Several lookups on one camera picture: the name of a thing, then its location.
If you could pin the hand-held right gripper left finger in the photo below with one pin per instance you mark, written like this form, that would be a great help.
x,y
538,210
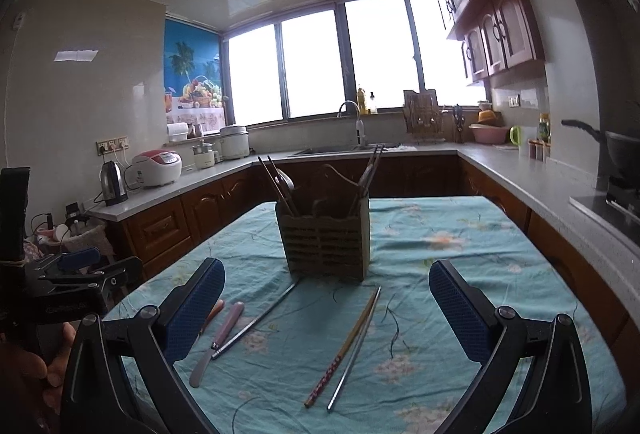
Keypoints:
x,y
195,309

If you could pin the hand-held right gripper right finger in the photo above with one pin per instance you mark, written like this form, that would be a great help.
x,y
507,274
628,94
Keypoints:
x,y
457,309

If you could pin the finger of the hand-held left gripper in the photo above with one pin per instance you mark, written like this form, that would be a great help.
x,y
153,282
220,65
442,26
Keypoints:
x,y
117,271
80,259

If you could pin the brown slotted utensil holder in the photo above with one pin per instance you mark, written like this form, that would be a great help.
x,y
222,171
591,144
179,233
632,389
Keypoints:
x,y
325,244

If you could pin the person's left hand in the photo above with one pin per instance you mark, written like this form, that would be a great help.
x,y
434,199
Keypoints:
x,y
25,389

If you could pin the small white cup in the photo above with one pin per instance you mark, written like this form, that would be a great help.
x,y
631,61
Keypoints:
x,y
63,232

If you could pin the black charger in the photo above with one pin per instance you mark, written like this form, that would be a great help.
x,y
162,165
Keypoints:
x,y
75,211

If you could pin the metal chopstick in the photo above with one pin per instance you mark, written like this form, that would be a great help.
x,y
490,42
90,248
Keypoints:
x,y
260,316
355,354

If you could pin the teal floral tablecloth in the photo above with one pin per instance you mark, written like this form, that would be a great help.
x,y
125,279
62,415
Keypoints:
x,y
425,234

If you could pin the steel electric kettle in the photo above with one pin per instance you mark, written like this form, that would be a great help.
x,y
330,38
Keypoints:
x,y
113,184

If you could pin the red white rice cooker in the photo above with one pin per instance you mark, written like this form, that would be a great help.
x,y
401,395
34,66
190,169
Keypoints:
x,y
156,170

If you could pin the red patterned wooden chopstick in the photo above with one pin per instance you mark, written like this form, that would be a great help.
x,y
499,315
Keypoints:
x,y
342,349

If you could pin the small white electric cooker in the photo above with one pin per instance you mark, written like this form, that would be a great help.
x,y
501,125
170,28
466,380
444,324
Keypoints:
x,y
205,156

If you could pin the dark chopstick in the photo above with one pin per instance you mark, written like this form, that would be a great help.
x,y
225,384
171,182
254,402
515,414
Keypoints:
x,y
272,181
280,176

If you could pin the white paper towel roll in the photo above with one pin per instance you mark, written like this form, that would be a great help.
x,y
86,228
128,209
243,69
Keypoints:
x,y
177,132

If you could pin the brown chopstick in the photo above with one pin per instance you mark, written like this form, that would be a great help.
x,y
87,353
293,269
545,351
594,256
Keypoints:
x,y
364,186

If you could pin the metal spoon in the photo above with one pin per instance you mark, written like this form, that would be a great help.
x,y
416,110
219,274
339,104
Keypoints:
x,y
287,184

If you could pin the small metal pot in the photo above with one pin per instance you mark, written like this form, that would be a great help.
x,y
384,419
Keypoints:
x,y
196,131

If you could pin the pink plastic basin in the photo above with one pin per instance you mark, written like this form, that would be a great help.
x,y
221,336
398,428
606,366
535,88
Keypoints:
x,y
487,134

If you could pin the set of spice jars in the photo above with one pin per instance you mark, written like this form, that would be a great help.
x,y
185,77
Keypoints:
x,y
539,150

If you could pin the grey cooktop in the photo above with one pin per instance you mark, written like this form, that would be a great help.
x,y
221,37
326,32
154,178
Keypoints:
x,y
610,214

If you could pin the green plastic cup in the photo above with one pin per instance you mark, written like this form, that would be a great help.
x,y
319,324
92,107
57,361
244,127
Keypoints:
x,y
515,136

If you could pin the dark knife block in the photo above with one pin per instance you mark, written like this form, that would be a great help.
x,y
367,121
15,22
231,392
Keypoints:
x,y
459,126

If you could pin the yellow bowl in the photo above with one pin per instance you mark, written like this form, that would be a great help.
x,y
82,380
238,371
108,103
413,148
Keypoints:
x,y
489,116

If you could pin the chrome kitchen faucet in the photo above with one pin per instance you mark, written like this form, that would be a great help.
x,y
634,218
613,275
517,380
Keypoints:
x,y
360,129

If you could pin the steel kitchen sink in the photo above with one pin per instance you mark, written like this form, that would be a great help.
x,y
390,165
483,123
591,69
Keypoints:
x,y
325,150

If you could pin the small white bowl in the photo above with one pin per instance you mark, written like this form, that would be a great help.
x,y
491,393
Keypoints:
x,y
484,105

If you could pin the tropical fruit window blind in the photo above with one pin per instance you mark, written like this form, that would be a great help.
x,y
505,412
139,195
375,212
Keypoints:
x,y
192,64

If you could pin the small clear bottle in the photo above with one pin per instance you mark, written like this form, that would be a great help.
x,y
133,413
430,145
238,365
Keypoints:
x,y
373,104

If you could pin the yellow oil bottle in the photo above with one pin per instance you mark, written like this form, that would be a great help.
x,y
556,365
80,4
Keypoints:
x,y
361,101

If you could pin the black frying pan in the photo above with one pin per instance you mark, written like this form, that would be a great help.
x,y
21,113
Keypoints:
x,y
622,149

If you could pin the large kitchen window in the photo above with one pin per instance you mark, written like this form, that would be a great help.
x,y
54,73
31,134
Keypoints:
x,y
310,64

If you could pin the wall power outlet strip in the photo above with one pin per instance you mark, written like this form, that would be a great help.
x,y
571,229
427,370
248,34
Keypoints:
x,y
112,145

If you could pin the white wall switch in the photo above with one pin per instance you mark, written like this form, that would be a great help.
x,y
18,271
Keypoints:
x,y
513,101

